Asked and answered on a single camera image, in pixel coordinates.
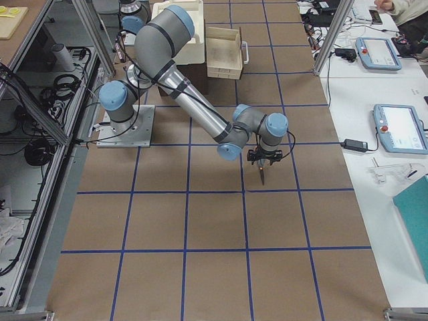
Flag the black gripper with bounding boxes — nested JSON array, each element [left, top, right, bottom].
[[247, 148, 283, 166]]

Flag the grey orange scissors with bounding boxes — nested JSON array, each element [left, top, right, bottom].
[[257, 158, 265, 185]]

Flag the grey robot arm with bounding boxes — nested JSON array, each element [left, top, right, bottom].
[[99, 5, 288, 163], [119, 0, 151, 34]]

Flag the black power adapter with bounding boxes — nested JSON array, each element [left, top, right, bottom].
[[340, 138, 368, 152]]

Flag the white plastic tray box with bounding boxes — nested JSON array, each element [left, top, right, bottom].
[[146, 0, 205, 66]]

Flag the black power brick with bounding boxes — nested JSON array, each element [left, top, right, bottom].
[[334, 48, 356, 63]]

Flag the near teach pendant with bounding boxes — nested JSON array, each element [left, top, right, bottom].
[[372, 104, 427, 154]]

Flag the teach pendant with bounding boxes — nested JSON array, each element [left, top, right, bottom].
[[372, 104, 427, 154], [355, 37, 402, 71]]

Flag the far teach pendant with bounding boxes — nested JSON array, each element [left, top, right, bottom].
[[355, 37, 402, 71]]

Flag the teal foam board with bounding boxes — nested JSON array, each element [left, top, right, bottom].
[[393, 175, 427, 278]]

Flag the person in beige top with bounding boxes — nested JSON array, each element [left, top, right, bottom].
[[374, 0, 427, 26]]

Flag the white cylinder speaker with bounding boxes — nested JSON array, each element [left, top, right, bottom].
[[51, 43, 76, 72]]

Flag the white crumpled cloth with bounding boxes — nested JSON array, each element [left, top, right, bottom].
[[0, 185, 25, 255]]

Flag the wooden board with yellow pieces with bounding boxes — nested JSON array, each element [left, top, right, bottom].
[[0, 5, 28, 40]]

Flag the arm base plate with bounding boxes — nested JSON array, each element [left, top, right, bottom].
[[96, 104, 155, 148]]

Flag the aluminium frame post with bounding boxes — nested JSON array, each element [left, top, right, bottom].
[[312, 0, 354, 76]]

